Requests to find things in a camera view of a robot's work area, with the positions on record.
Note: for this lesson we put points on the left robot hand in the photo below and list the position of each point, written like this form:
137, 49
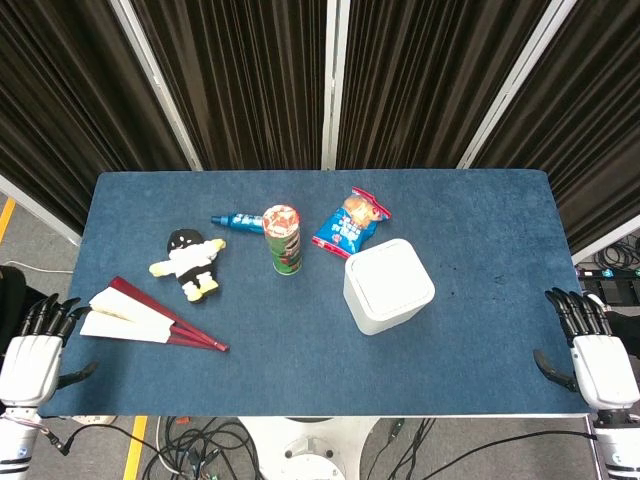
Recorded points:
27, 362

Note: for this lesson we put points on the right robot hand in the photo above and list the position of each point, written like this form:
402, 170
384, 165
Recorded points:
600, 365

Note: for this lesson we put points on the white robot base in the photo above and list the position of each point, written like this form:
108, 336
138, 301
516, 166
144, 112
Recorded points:
307, 447

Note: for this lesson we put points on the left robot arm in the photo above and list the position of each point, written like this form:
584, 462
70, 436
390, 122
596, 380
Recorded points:
15, 442

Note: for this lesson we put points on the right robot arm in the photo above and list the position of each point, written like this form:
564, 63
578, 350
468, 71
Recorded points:
617, 442

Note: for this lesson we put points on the white square box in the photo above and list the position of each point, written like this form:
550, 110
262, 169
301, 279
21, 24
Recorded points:
387, 287

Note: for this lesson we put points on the green chips can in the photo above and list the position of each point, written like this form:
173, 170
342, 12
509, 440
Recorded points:
284, 245

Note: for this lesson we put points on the black power strip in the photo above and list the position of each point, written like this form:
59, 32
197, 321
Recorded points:
607, 282

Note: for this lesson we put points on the red white folding fan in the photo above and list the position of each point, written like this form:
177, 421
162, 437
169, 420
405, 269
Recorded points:
140, 317

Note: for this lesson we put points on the black white plush doll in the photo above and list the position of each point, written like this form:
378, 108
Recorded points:
192, 262

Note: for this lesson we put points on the blue tube bottle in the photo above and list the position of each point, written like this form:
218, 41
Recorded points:
237, 221

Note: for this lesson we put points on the blue snack bag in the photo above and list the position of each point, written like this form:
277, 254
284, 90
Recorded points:
352, 225

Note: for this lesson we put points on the blue table mat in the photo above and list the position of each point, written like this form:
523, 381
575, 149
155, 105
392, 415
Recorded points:
320, 295

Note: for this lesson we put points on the dark folding screen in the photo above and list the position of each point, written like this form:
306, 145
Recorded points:
320, 80

